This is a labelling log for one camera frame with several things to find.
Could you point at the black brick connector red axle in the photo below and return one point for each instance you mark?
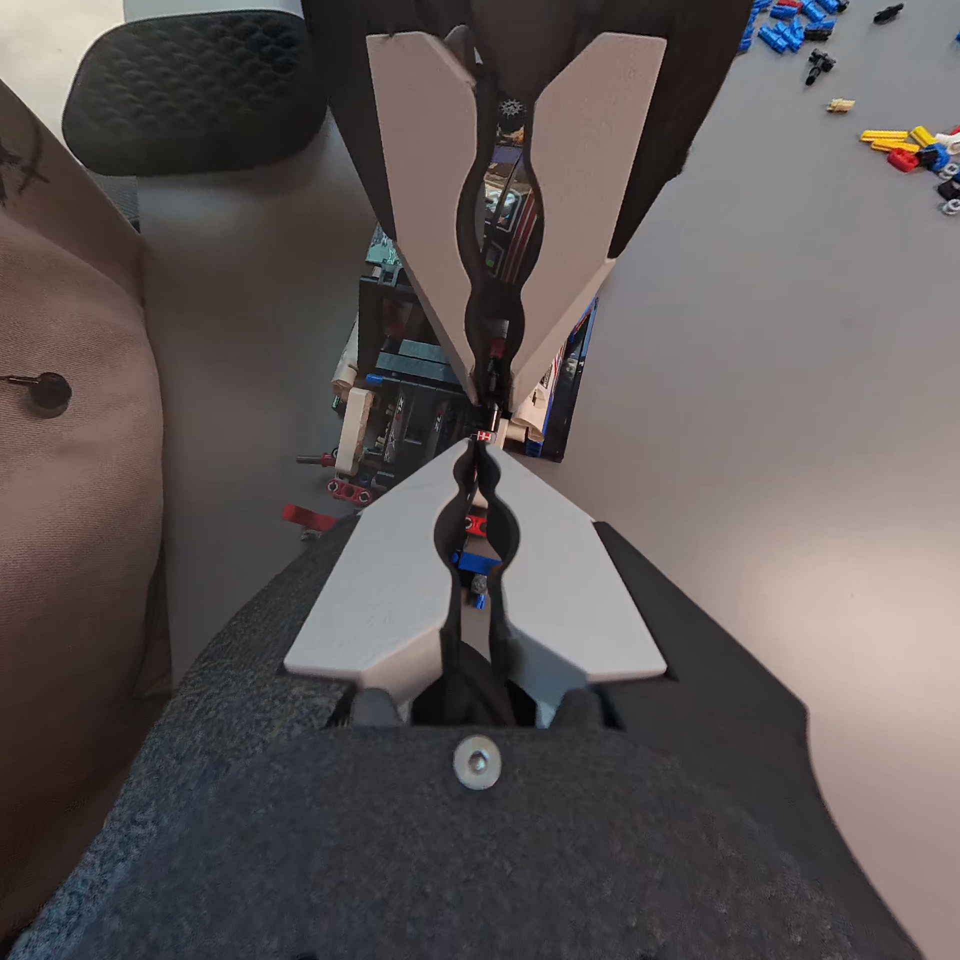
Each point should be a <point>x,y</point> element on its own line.
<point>491,421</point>

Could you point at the pile of mixed brick pieces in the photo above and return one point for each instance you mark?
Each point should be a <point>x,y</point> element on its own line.
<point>904,157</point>

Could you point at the black brick pin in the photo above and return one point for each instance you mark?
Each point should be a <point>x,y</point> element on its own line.
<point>889,11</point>
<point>817,66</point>

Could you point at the toy brick race car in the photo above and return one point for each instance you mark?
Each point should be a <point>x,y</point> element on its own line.
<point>409,424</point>

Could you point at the pile of blue brick pins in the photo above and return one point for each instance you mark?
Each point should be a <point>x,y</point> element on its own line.
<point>787,34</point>

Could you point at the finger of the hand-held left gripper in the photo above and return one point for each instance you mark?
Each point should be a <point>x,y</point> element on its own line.
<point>427,187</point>
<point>592,187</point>

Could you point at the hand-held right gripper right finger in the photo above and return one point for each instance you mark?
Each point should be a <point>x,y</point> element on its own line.
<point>577,600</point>

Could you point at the beige cushioned chair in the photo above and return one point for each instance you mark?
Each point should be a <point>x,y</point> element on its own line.
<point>75,525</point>

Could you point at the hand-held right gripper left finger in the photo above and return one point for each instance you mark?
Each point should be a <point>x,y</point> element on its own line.
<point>375,600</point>

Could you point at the black mesh armrest pad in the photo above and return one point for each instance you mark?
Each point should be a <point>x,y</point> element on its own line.
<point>187,90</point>

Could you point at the tan brick pin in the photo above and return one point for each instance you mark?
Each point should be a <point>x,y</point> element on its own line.
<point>841,106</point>

